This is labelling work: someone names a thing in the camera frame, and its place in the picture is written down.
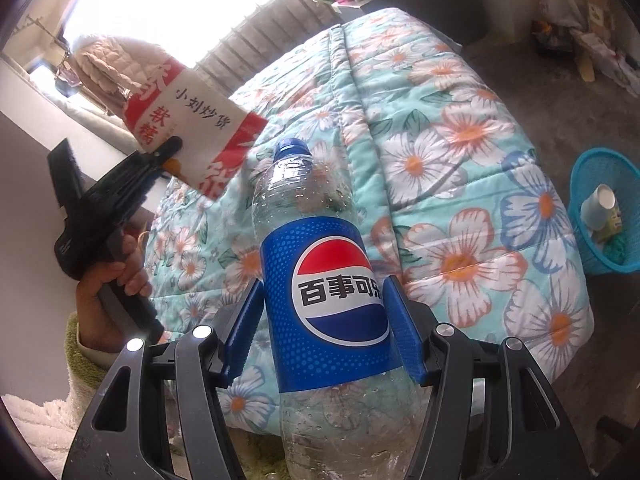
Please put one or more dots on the clear plastic bottle blue label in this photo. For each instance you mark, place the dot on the clear plastic bottle blue label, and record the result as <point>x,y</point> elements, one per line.
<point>325,285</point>

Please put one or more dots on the red and white paper bag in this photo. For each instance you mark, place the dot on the red and white paper bag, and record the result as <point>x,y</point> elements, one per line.
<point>200,110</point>

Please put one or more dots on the beige quilted jacket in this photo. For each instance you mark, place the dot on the beige quilted jacket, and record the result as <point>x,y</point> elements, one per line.
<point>110,70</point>

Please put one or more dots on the person's fluffy white robe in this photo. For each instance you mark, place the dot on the person's fluffy white robe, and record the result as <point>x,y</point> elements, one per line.
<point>35,435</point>

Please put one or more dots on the beige flat paddle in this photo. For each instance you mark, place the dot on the beige flat paddle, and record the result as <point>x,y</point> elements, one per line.
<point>586,67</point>

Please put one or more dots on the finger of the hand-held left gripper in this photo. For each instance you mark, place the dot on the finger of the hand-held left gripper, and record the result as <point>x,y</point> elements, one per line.
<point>155,157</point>

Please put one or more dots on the person's left hand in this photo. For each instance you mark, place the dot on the person's left hand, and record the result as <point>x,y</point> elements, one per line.
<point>107,320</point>

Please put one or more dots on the blue plastic wastebasket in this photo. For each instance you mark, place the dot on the blue plastic wastebasket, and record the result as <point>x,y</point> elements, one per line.
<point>582,255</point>

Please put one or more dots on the white patterned bag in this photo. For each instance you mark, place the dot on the white patterned bag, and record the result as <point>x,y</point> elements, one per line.
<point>610,60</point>

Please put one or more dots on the floral teal blanket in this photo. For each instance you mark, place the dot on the floral teal blanket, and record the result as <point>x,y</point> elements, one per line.
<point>450,135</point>

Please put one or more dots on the pale printed carton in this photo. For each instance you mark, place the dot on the pale printed carton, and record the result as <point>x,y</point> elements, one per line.
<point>612,222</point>

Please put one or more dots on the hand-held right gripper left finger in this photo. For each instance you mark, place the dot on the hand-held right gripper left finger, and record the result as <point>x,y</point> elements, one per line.
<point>245,330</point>

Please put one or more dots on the dark small box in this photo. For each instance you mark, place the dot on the dark small box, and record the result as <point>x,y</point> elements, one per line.
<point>550,37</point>

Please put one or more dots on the white paper cup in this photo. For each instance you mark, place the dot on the white paper cup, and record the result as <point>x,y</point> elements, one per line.
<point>597,205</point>

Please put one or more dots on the metal wall hooks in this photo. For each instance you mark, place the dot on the metal wall hooks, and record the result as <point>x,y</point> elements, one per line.
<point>40,25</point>

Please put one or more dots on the metal window railing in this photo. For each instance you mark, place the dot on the metal window railing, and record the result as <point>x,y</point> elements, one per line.
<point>280,35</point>

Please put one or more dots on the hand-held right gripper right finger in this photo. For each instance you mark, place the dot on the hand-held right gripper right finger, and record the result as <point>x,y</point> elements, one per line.
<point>407,330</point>

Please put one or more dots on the clear plastic bag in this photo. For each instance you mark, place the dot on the clear plastic bag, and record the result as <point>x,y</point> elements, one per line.
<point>560,0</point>

